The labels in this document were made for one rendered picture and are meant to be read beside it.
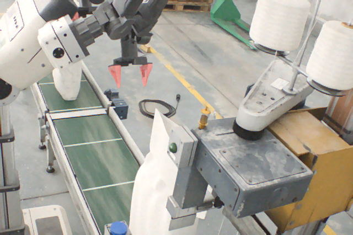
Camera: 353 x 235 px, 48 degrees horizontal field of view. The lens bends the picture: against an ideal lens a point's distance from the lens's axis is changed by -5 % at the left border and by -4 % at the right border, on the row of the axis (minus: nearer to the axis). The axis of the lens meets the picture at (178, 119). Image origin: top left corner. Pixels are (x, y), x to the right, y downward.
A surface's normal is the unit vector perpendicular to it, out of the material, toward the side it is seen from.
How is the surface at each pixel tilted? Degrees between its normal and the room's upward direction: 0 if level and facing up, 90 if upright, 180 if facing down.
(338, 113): 90
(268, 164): 0
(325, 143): 0
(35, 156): 0
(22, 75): 115
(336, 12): 90
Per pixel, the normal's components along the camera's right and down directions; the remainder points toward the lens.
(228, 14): 0.47, 0.30
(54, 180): 0.17, -0.84
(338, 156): 0.44, 0.53
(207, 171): -0.88, 0.11
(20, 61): -0.06, 0.83
